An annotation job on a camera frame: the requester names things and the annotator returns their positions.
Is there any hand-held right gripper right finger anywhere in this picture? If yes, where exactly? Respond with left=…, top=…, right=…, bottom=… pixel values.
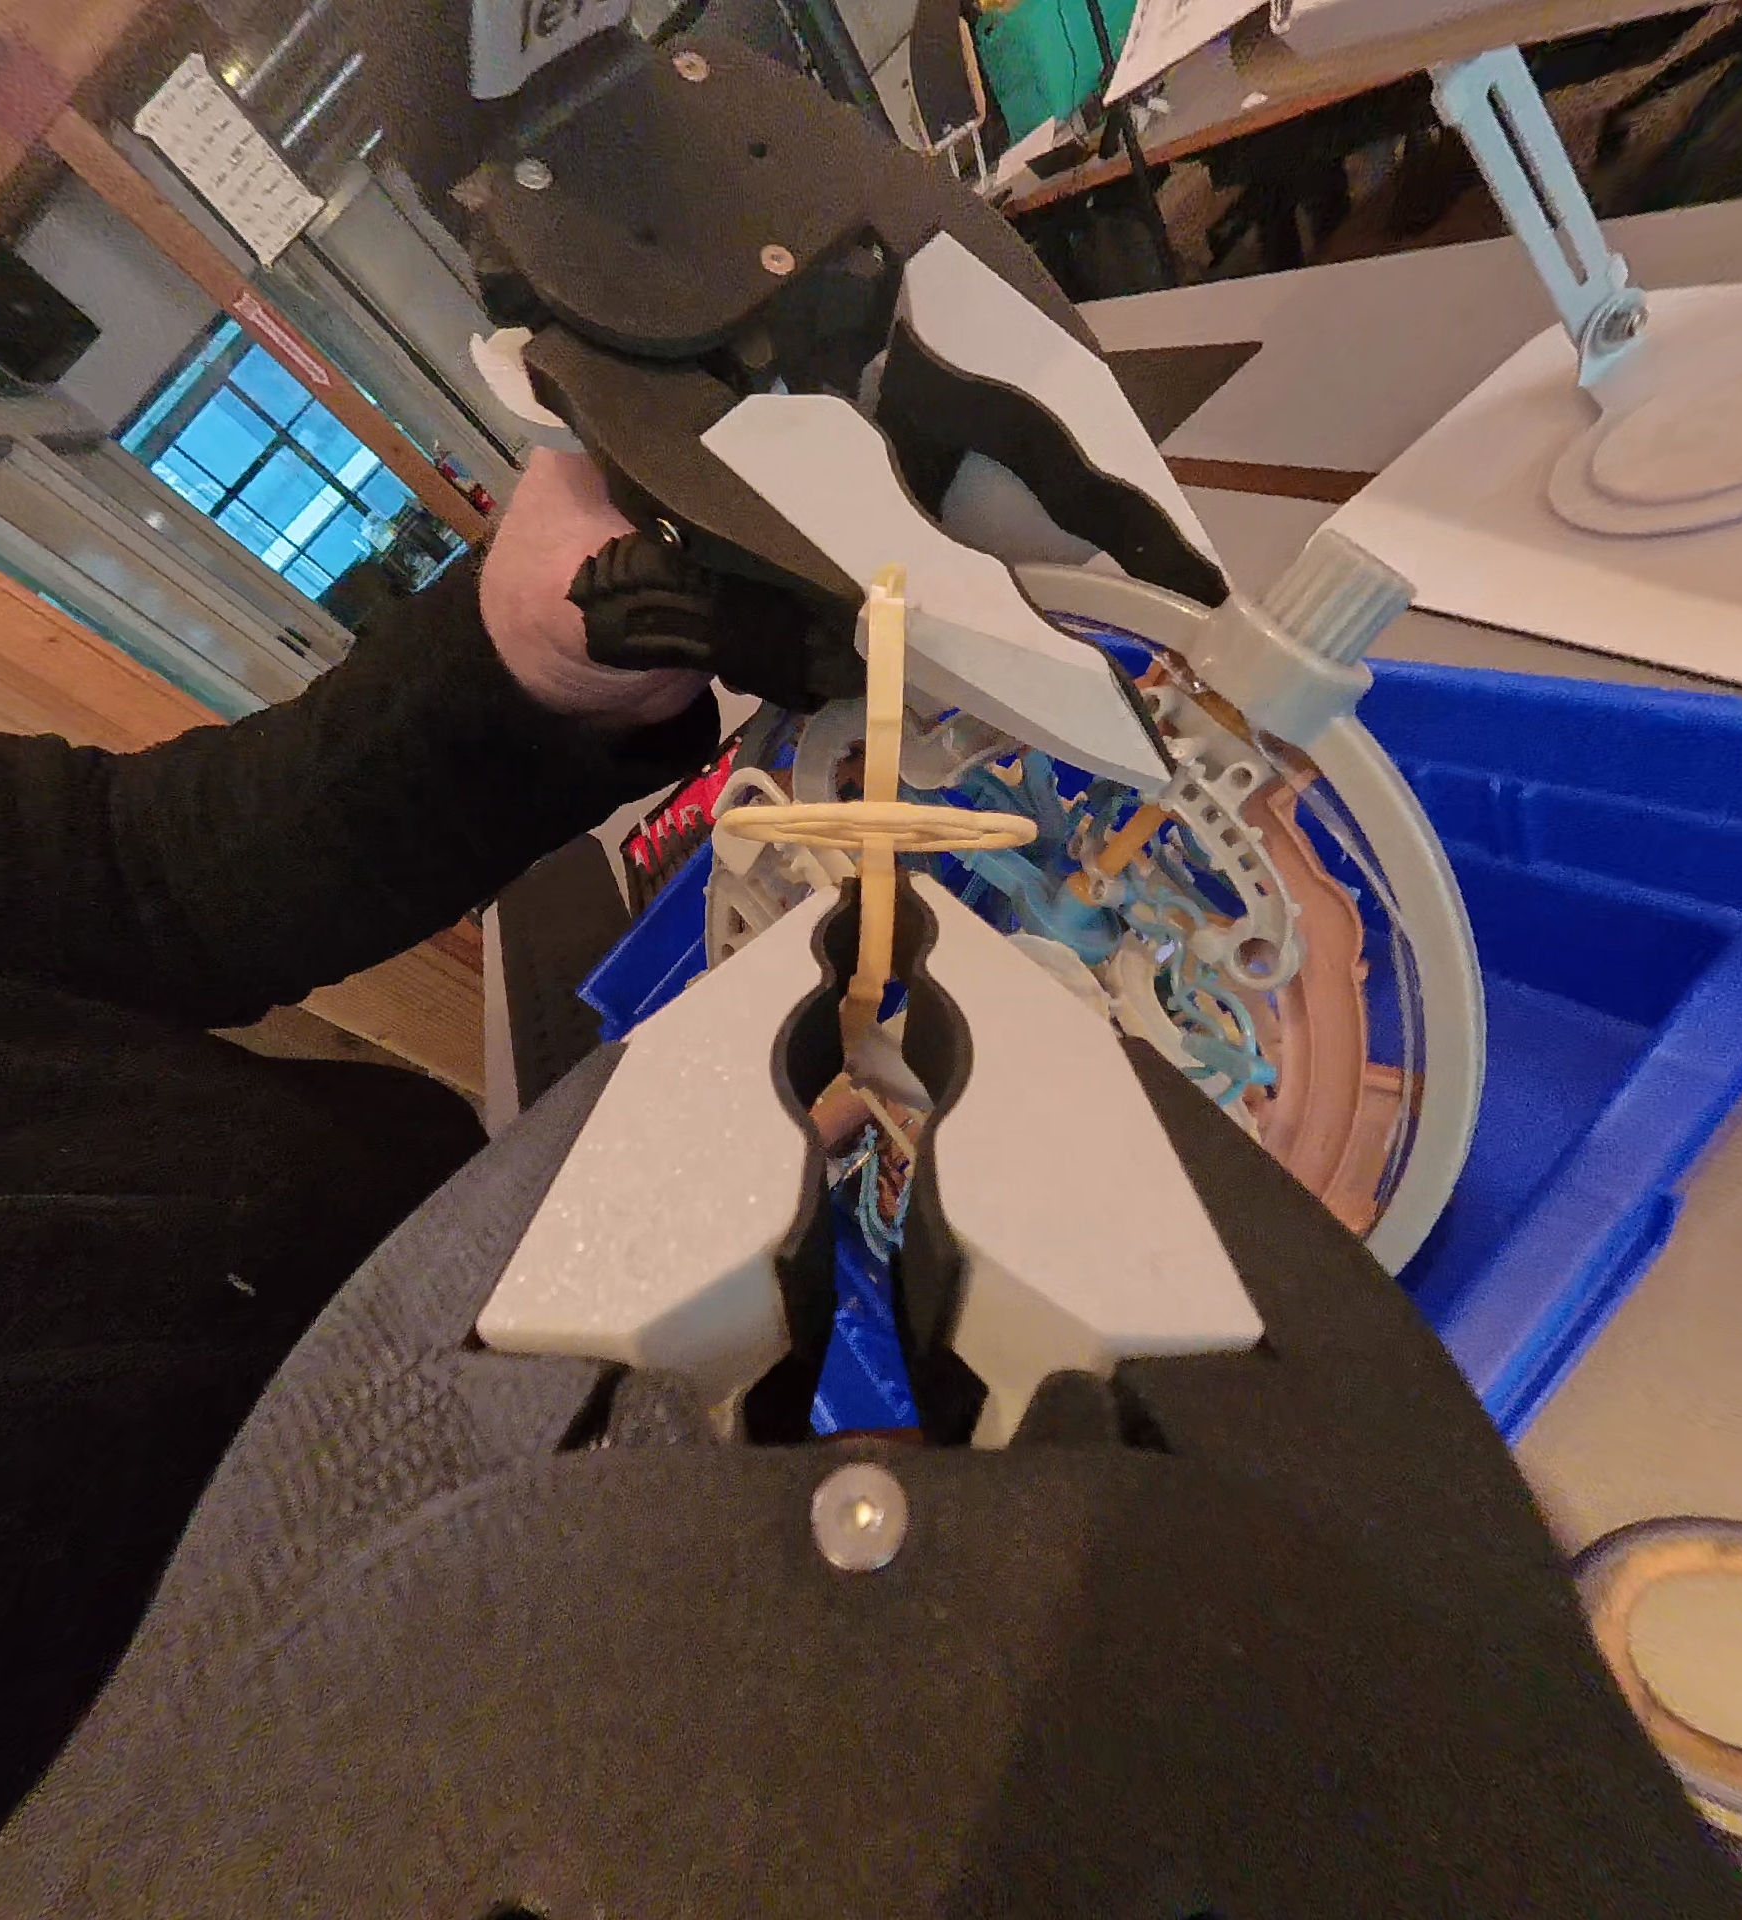
left=894, top=874, right=1268, bottom=1449

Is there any person's left hand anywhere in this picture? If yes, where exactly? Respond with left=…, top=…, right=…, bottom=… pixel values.
left=476, top=448, right=718, bottom=732

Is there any black desk mat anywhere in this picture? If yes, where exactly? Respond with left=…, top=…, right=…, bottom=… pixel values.
left=1109, top=338, right=1267, bottom=439

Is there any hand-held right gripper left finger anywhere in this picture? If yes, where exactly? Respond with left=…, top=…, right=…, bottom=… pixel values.
left=478, top=885, right=854, bottom=1446

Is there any round clear plastic dish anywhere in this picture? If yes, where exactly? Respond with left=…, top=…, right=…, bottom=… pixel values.
left=1566, top=1515, right=1742, bottom=1872

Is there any person's black clothing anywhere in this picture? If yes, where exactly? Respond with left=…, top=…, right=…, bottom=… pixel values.
left=0, top=959, right=495, bottom=1920

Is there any small blue plastic bin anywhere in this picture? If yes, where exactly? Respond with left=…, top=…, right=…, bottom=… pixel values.
left=576, top=628, right=1742, bottom=1452

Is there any red black tool kit case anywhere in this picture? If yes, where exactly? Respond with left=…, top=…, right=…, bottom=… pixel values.
left=624, top=747, right=741, bottom=920

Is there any green storage crate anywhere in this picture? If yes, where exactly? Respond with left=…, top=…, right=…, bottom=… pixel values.
left=976, top=0, right=1145, bottom=147

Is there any person's left forearm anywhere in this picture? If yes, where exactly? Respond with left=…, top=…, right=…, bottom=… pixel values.
left=0, top=574, right=726, bottom=1031

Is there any plastic ball maze puzzle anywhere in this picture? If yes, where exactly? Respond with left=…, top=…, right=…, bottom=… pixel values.
left=700, top=522, right=1491, bottom=1309

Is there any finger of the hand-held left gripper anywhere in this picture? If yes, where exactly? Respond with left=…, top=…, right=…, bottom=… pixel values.
left=876, top=229, right=1236, bottom=612
left=695, top=389, right=1178, bottom=793

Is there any black dotted wrist rest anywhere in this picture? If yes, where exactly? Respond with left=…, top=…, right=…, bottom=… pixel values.
left=486, top=837, right=636, bottom=1108

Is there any black wall speaker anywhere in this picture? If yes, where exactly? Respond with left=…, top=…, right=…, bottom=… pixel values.
left=0, top=245, right=106, bottom=396

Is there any white wall notice sheet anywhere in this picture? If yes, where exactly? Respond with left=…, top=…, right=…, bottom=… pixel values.
left=133, top=47, right=327, bottom=273

